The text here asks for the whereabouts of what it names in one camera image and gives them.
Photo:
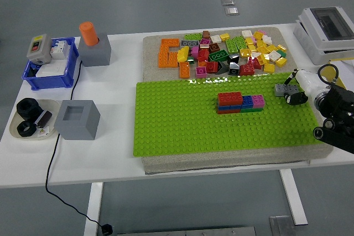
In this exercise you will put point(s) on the tiny green toy brick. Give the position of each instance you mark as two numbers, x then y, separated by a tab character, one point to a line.
190	59

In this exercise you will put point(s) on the blue plastic bin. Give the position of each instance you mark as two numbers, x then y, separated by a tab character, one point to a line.
49	81

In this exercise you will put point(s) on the grey block round hole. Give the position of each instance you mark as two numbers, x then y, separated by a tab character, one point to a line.
96	55

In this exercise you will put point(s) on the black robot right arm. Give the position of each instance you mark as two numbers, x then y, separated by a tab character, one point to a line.
340	100

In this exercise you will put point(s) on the square blue toy brick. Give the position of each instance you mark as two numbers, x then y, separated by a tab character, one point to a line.
247	101

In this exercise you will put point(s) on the black sloped toy brick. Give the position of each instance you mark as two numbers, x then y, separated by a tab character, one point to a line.
234	68
233	59
222	68

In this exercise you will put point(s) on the large red toy brick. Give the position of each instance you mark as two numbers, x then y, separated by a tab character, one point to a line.
246	70

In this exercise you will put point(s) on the white warning label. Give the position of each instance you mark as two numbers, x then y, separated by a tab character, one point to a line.
43	133

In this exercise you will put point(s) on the long orange toy brick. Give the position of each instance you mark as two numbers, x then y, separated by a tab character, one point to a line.
163	57
170	42

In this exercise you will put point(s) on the long dark green brick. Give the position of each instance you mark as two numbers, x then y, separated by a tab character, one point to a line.
250	110

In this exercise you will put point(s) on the black plug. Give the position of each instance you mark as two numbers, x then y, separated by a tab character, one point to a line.
106	229

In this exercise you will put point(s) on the yellow sloped toy brick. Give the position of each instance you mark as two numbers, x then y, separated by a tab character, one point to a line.
183	54

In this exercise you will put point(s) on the brown toy brick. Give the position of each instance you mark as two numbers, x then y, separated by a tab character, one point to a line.
213	47
206	34

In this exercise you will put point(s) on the dark brown roller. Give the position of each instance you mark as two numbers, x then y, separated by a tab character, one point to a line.
43	118

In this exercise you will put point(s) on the square pink toy brick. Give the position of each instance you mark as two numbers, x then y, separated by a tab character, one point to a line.
258	100

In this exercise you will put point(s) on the beige tray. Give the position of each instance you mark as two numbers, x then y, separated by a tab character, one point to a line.
54	106

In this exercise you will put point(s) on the long red toy brick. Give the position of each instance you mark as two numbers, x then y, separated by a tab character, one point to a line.
228	112

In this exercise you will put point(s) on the green studded baseplate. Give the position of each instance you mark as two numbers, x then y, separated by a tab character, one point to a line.
179	125

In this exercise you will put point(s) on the small green toy brick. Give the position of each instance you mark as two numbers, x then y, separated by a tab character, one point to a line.
281	53

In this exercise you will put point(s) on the large black nut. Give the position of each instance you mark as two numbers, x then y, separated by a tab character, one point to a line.
26	107

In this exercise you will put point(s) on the white table leg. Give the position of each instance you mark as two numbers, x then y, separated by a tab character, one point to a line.
94	208
293	197

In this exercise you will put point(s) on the wide red toy brick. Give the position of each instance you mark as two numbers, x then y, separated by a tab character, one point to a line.
229	98

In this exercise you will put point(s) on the orange cylinder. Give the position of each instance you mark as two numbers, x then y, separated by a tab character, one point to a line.
88	32

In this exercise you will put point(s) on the grey block square hole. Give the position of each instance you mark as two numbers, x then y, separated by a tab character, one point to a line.
77	125

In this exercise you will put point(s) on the white circuit breaker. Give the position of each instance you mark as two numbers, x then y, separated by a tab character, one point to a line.
59	49

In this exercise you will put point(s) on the light pink toy brick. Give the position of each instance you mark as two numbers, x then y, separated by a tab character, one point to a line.
261	32

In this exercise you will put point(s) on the lime green toy brick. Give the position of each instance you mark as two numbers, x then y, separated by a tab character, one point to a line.
231	45
240	42
193	36

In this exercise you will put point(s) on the white wall switch panel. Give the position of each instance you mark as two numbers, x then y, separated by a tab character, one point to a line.
51	70

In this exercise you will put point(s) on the grey push-button switch box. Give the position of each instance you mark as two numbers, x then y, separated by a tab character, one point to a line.
38	48

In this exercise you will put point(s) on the small white toy brick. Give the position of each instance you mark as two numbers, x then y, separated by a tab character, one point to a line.
255	54

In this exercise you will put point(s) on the small black nut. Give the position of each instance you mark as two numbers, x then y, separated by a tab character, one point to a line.
26	129

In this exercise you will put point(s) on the yellow cardboard box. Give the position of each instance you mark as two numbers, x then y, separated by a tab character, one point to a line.
343	63

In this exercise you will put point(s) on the square metal floor plate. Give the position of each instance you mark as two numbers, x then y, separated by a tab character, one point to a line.
280	226

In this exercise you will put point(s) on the magenta toy brick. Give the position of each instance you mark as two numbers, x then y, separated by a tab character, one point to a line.
201	72
205	42

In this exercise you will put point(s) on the metal floor socket plate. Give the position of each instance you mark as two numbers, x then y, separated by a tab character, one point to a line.
228	2
231	11

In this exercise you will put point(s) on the white electrical enclosure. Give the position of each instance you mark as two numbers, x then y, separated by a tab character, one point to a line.
309	39

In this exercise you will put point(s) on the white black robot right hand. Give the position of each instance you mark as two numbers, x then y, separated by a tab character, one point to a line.
308	82

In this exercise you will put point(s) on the small orange toy brick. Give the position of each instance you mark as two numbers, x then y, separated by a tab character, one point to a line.
202	63

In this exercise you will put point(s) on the long blue toy brick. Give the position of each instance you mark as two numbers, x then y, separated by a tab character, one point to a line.
228	107

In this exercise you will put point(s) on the long metal floor strip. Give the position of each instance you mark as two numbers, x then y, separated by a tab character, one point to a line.
185	231

